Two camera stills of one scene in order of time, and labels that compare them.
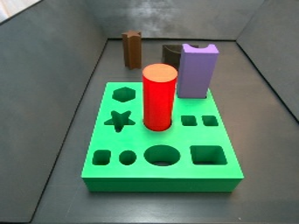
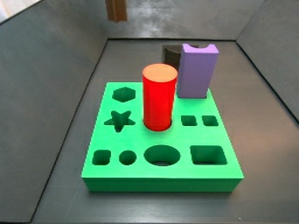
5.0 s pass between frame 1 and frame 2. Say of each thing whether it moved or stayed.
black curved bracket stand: stayed
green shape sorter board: stayed
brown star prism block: moved
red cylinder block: stayed
